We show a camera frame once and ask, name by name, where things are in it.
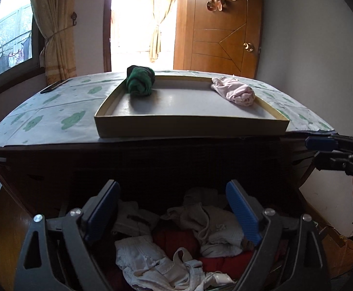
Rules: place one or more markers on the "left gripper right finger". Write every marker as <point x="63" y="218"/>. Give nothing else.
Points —
<point x="288" y="252"/>

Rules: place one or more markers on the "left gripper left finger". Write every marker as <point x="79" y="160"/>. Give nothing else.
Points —
<point x="60" y="253"/>

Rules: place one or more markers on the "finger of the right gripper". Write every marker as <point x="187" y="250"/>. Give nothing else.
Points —
<point x="331" y="161"/>
<point x="331" y="143"/>

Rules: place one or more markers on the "pink underwear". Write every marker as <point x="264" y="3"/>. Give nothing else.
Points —
<point x="233" y="90"/>

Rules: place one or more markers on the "green underwear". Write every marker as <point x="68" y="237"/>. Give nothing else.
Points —
<point x="139" y="80"/>

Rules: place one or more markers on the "bright red underwear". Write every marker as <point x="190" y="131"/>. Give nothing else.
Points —
<point x="170" y="241"/>

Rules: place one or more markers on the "white lace underwear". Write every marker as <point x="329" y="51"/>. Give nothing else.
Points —
<point x="146" y="267"/>

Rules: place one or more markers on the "dark wooden dresser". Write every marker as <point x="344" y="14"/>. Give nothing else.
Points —
<point x="51" y="179"/>

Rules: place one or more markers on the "brass door knob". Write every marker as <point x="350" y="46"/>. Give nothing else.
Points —
<point x="249" y="47"/>

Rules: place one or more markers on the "orange wooden door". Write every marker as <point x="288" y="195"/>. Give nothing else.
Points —
<point x="213" y="41"/>

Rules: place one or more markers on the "white cloth with green clouds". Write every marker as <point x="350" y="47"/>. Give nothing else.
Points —
<point x="66" y="115"/>

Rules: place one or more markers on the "shallow beige cardboard tray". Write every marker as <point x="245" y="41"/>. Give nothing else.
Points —
<point x="184" y="106"/>

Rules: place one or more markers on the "black flat phone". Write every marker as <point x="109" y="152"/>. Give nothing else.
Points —
<point x="53" y="86"/>

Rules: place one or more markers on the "sliding glass window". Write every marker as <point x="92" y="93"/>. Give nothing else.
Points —
<point x="20" y="41"/>

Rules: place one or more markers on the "dark curtain tieback hook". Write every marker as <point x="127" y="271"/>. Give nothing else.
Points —
<point x="74" y="18"/>

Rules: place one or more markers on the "beige striped curtain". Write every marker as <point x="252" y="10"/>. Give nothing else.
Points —
<point x="53" y="18"/>

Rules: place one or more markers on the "beige drawstring underwear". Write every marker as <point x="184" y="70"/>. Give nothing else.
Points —
<point x="218" y="231"/>

